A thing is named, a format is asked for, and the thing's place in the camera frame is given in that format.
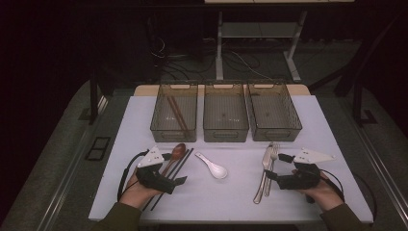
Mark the white ceramic spoon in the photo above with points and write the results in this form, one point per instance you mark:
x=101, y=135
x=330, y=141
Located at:
x=218, y=171

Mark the black floor outlet frame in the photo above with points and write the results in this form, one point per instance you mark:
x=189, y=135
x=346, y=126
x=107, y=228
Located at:
x=97, y=148

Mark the metal floor rail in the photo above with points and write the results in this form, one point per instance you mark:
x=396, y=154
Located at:
x=64, y=179
x=381, y=166

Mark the large black metal stand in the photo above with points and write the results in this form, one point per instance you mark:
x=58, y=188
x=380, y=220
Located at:
x=357, y=102

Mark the white metal desk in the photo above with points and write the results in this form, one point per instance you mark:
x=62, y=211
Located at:
x=219, y=48

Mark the white table cover board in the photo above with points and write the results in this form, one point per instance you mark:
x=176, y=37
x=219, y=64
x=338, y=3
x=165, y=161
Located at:
x=224, y=200

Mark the metal fork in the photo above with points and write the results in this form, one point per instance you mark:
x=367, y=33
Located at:
x=274, y=154

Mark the black chopstick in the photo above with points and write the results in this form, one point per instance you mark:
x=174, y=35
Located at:
x=189, y=157
x=186, y=157

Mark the person's right hand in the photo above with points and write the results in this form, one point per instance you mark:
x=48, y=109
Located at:
x=324, y=194

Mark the thin black metal stand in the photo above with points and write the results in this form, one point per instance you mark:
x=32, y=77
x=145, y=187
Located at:
x=93, y=102

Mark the brown wooden spoon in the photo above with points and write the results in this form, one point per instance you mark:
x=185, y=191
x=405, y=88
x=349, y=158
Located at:
x=178, y=150

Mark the transparent brown plastic bin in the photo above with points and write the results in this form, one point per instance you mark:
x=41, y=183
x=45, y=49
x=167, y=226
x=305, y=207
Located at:
x=174, y=125
x=225, y=112
x=272, y=112

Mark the metal table knife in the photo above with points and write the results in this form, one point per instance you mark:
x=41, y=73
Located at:
x=265, y=160

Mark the person's left hand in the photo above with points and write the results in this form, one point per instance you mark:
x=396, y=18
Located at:
x=134, y=194

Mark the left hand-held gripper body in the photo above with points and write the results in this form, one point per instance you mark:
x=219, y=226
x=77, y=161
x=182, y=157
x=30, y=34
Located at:
x=152, y=179

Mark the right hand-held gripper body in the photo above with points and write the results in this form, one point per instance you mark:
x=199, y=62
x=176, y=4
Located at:
x=301, y=178

